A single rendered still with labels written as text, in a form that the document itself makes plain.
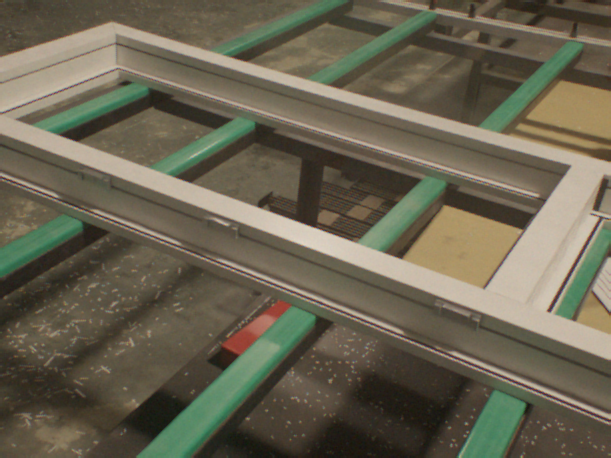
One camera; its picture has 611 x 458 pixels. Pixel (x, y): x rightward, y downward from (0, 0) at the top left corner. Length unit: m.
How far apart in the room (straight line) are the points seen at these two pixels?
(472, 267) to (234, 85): 0.53
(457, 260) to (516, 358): 0.65
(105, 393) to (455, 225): 0.97
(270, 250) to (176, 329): 1.38
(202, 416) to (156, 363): 1.41
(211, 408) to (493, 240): 0.91
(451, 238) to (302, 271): 0.68
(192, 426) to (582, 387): 0.38
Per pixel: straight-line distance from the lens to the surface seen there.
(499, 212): 1.37
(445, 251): 1.57
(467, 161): 1.31
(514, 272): 0.98
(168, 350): 2.28
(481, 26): 2.13
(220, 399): 0.85
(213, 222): 1.00
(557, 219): 1.11
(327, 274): 0.96
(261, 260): 1.00
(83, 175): 1.12
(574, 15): 2.57
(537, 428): 1.33
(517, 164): 1.29
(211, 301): 2.45
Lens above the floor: 1.44
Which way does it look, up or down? 31 degrees down
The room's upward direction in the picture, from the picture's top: 6 degrees clockwise
